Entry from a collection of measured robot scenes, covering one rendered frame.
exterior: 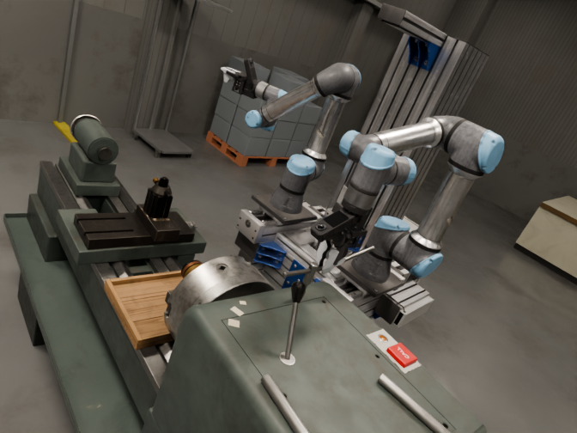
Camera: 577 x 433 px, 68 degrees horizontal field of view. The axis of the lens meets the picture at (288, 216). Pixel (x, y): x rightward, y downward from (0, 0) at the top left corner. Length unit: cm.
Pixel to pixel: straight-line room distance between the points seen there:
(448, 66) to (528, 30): 859
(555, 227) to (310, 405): 670
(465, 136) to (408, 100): 40
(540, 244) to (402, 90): 593
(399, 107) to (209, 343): 118
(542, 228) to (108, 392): 662
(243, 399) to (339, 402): 20
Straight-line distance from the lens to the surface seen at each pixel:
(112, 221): 182
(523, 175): 989
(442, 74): 171
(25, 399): 243
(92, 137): 214
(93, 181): 220
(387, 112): 180
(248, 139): 555
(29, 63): 518
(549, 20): 1024
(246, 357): 95
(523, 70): 1012
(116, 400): 174
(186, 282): 122
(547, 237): 746
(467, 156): 142
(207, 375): 101
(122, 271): 174
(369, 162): 103
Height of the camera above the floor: 190
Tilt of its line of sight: 24 degrees down
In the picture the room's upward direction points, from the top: 22 degrees clockwise
